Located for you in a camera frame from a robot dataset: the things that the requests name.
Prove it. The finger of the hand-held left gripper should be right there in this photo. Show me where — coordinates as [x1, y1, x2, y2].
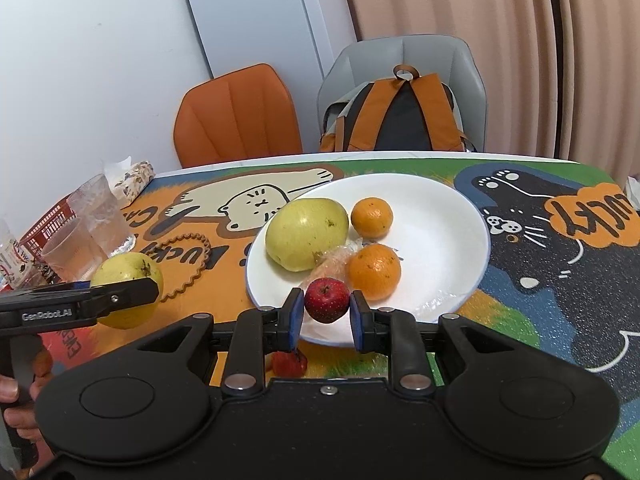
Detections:
[30, 281, 96, 294]
[91, 277, 161, 317]

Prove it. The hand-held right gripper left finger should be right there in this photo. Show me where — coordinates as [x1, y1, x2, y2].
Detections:
[107, 288, 305, 395]

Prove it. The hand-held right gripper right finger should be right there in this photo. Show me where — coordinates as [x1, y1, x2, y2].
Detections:
[350, 290, 576, 395]

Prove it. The yellow pear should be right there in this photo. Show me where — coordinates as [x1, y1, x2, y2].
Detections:
[265, 199, 350, 272]
[90, 252, 165, 330]

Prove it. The small red apple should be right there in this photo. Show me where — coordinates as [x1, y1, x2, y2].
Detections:
[304, 277, 350, 324]

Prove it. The small reddish fruit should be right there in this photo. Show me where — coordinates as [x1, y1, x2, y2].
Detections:
[271, 349, 308, 378]

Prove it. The orange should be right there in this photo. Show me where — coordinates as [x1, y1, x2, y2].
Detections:
[348, 243, 402, 301]
[351, 197, 394, 240]

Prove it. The clear plastic-wrapped snack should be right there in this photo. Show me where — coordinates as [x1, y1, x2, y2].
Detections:
[311, 240, 365, 283]

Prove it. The white plate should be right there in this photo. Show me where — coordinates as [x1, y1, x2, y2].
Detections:
[245, 174, 490, 348]

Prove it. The person's left hand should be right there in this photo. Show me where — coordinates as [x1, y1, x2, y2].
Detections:
[0, 349, 54, 443]

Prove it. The clear drinking glass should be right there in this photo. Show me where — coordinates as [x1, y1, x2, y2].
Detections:
[66, 174, 137, 256]
[41, 217, 101, 284]

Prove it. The clear plastic bottle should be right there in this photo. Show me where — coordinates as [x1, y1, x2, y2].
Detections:
[0, 217, 34, 289]

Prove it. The red plastic basket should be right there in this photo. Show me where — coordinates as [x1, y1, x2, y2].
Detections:
[19, 192, 83, 261]

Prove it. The tissue pack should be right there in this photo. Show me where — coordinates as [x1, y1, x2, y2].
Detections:
[102, 156, 156, 206]

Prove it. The colourful printed table mat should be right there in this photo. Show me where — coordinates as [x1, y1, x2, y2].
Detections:
[37, 152, 640, 392]

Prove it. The orange and black backpack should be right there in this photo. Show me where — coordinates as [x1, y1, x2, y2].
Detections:
[320, 64, 476, 153]

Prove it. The orange chair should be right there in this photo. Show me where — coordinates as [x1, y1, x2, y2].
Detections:
[173, 63, 304, 168]

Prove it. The grey chair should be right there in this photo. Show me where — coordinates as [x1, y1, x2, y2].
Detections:
[317, 35, 488, 153]

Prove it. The white refrigerator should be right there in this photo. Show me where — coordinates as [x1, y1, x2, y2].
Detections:
[181, 0, 359, 92]

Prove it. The pink curtain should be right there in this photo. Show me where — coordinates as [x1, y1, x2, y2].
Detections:
[554, 0, 640, 173]
[335, 0, 552, 157]

